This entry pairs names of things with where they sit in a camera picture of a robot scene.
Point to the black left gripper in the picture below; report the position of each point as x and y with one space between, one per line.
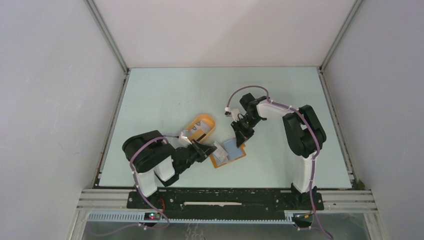
207 149

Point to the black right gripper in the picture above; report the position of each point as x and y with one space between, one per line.
241 135

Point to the silver VIP card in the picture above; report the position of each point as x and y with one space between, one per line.
220 154

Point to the orange leather card holder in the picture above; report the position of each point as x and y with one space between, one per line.
234 153

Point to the gold card with black stripe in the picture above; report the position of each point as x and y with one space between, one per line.
199 130

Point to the beige oval plastic tray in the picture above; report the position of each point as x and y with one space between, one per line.
206 118

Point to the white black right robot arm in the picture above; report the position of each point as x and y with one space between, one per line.
304 132

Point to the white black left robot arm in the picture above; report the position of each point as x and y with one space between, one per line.
151 156

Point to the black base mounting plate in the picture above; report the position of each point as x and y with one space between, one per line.
228 203

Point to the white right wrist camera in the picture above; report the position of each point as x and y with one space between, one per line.
232 112

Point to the white slotted cable duct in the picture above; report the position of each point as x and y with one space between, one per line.
142 217

